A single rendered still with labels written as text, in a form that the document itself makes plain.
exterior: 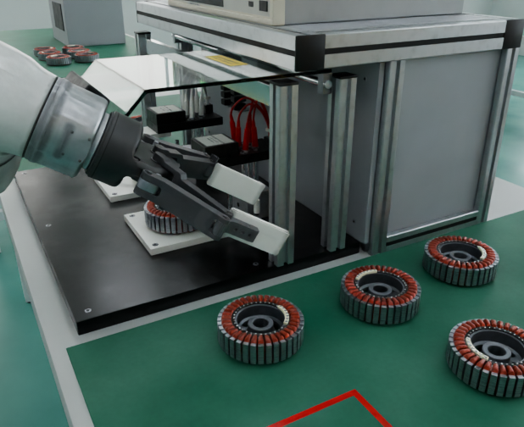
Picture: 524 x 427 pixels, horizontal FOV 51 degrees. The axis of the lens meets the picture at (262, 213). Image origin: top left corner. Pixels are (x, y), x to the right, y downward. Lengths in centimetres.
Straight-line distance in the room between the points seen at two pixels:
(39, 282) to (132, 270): 15
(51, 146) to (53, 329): 32
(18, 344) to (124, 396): 145
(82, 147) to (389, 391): 43
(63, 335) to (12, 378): 119
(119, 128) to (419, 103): 51
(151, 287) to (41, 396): 110
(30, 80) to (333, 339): 48
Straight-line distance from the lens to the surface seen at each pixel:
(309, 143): 102
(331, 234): 90
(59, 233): 103
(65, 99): 58
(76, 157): 58
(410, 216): 100
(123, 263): 90
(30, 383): 194
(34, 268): 98
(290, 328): 71
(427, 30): 89
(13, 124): 57
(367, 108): 88
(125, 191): 114
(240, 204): 102
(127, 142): 58
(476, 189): 110
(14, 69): 57
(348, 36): 79
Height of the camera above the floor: 121
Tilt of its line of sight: 25 degrees down
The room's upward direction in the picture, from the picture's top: straight up
